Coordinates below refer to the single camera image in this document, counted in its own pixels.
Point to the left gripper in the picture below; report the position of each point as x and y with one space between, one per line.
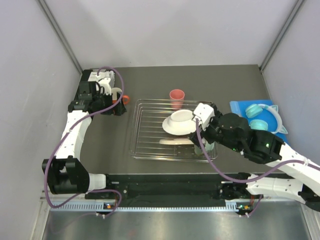
117 110

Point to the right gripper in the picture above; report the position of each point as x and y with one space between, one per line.
204 134

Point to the orange mug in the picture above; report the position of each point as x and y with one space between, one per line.
115 91

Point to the green ceramic bowl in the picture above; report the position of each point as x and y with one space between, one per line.
208 147

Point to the white blue-rimmed plate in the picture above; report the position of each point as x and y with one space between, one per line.
179 123

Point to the pink floral plate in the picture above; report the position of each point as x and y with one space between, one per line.
180 141

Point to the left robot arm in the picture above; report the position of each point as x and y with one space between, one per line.
65 173

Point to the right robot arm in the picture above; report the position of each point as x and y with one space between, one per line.
291 174

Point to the teal cat-ear headphones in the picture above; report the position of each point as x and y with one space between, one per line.
265 118

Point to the pink plastic cup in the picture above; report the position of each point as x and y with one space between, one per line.
177 98

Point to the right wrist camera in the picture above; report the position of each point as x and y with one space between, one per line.
203 114

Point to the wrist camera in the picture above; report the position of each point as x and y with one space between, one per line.
105 86
203 114

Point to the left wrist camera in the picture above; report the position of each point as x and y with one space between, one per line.
105 86

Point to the wire dish rack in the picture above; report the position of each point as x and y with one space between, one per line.
147 133

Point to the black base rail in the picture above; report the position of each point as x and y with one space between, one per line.
173 191

